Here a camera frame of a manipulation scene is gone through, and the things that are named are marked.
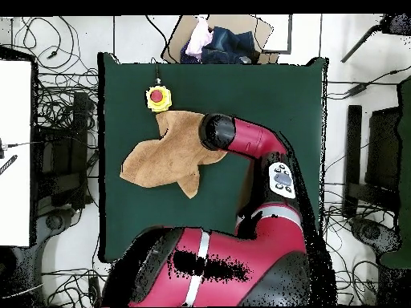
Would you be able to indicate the pale pink garment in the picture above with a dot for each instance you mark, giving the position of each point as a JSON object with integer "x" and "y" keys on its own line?
{"x": 197, "y": 40}

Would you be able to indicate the white desk top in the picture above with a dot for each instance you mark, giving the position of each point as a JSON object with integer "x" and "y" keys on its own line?
{"x": 14, "y": 154}

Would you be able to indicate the green fabric sheet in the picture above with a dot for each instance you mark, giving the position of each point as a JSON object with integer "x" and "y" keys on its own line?
{"x": 405, "y": 160}

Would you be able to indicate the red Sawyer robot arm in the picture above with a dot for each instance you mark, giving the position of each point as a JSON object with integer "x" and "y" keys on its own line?
{"x": 257, "y": 138}

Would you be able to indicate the dark green tablecloth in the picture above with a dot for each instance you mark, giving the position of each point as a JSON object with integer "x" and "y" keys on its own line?
{"x": 257, "y": 96}

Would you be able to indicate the blue denim jeans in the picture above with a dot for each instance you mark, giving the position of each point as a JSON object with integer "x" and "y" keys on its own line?
{"x": 228, "y": 45}

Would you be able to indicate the black tripod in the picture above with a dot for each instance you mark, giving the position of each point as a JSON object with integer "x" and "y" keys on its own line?
{"x": 395, "y": 25}

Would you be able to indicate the tan terry towel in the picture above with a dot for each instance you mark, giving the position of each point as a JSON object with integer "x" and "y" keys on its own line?
{"x": 167, "y": 157}

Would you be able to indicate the black metal stand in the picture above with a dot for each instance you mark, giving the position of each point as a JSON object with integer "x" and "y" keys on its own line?
{"x": 353, "y": 144}
{"x": 80, "y": 128}

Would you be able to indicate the yellow emergency stop button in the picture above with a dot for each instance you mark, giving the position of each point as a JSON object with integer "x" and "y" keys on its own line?
{"x": 158, "y": 98}

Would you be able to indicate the brown cardboard box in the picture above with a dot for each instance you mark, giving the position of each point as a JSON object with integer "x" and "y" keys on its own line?
{"x": 244, "y": 24}

